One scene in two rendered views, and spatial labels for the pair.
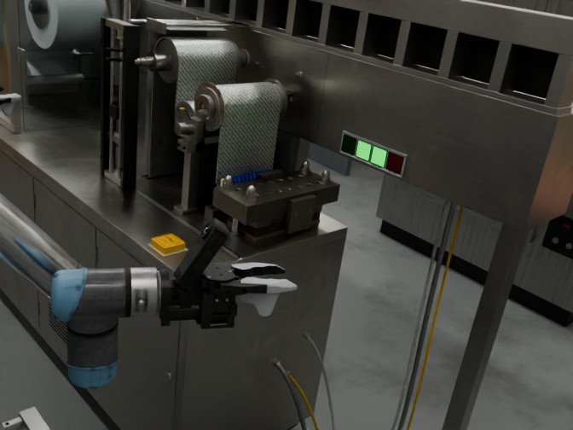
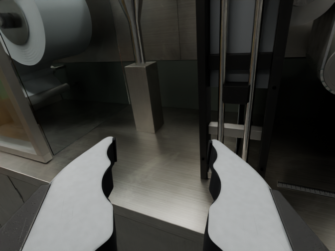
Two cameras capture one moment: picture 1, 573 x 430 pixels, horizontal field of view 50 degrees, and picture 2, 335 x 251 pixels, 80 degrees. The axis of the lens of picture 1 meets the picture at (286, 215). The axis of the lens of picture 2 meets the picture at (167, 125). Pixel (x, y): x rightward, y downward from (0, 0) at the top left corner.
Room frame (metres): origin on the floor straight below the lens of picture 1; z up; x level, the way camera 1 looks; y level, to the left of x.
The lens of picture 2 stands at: (1.64, 0.88, 1.30)
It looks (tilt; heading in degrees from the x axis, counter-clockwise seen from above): 27 degrees down; 343
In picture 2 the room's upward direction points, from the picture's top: 6 degrees counter-clockwise
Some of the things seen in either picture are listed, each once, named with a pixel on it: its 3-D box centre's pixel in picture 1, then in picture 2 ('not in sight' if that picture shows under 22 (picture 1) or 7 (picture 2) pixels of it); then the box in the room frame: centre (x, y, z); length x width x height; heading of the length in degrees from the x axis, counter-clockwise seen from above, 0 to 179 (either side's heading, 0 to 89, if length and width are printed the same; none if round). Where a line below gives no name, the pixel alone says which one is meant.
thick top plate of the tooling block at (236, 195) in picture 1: (278, 194); not in sight; (1.82, 0.03, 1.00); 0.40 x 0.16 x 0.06; 136
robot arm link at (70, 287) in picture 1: (91, 295); not in sight; (0.78, 0.27, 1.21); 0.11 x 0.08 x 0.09; 109
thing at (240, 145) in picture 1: (247, 151); not in sight; (1.87, 0.15, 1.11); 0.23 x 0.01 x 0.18; 136
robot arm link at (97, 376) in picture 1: (92, 342); not in sight; (0.80, 0.28, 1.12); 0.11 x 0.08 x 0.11; 19
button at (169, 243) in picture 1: (168, 243); not in sight; (1.55, 0.32, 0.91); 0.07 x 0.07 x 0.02; 46
